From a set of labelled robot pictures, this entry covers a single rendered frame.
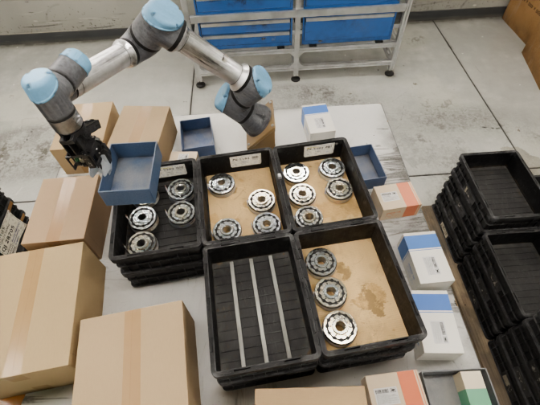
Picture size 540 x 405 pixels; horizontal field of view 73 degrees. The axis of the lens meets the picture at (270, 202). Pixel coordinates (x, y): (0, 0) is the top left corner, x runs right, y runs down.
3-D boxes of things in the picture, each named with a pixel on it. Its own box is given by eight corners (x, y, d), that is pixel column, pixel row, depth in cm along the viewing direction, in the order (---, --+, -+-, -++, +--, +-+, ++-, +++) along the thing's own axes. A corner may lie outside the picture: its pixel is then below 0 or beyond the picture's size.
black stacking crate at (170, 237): (128, 187, 149) (117, 169, 140) (200, 177, 151) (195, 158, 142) (121, 276, 126) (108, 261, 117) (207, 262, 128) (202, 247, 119)
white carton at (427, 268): (396, 245, 143) (402, 233, 136) (427, 243, 143) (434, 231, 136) (412, 294, 131) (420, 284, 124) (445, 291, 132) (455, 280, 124)
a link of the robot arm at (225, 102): (235, 106, 167) (212, 89, 159) (255, 92, 158) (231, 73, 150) (232, 127, 161) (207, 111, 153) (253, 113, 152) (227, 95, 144)
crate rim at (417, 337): (292, 235, 123) (292, 231, 121) (378, 222, 125) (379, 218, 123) (322, 359, 100) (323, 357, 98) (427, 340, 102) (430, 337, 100)
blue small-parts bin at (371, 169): (337, 158, 171) (339, 148, 165) (368, 154, 172) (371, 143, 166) (350, 192, 159) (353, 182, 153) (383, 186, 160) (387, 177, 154)
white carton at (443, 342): (403, 300, 130) (411, 290, 123) (437, 300, 130) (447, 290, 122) (415, 360, 118) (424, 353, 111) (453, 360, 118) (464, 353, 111)
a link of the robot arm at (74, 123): (51, 105, 95) (81, 102, 95) (60, 119, 99) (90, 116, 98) (42, 124, 91) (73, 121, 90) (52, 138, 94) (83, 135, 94)
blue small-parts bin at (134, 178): (117, 157, 124) (110, 143, 118) (162, 155, 124) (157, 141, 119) (106, 206, 112) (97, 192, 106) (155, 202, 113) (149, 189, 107)
